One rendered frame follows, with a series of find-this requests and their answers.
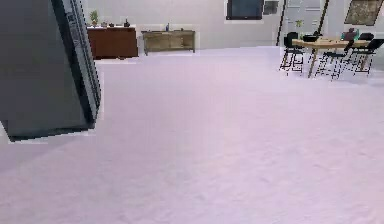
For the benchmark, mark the small dark statuette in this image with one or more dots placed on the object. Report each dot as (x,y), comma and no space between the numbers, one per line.
(126,23)

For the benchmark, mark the white room door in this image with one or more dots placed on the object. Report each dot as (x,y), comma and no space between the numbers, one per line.
(302,16)

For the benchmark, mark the dark red laptop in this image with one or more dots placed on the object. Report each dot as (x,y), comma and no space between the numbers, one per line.
(350,35)

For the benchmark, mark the light wooden dining table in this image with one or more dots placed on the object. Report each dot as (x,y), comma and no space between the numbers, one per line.
(328,43)

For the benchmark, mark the blue bottle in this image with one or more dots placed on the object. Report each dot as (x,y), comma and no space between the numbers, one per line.
(167,27)

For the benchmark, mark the green house plant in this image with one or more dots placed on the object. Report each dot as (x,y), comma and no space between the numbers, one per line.
(94,16)

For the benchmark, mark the dark framed window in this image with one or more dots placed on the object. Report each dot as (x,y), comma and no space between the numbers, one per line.
(245,8)

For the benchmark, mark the reddish brown sideboard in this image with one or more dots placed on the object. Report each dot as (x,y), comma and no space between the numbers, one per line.
(112,42)

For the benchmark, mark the small grey framed picture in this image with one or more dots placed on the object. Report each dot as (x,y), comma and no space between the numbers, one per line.
(270,7)

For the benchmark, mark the grey fridge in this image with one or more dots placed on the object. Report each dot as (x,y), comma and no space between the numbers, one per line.
(40,70)

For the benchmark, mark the brown framed painting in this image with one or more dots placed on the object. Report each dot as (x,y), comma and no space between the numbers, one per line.
(363,11)

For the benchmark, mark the black chair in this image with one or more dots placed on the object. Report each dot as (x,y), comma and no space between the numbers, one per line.
(333,60)
(365,55)
(366,36)
(292,50)

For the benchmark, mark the olive wooden console table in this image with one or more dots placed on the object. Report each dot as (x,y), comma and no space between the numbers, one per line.
(169,40)

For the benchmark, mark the small green plant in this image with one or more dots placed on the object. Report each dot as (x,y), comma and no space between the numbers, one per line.
(299,24)

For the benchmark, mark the black pot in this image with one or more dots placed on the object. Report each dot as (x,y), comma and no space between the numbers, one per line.
(310,38)

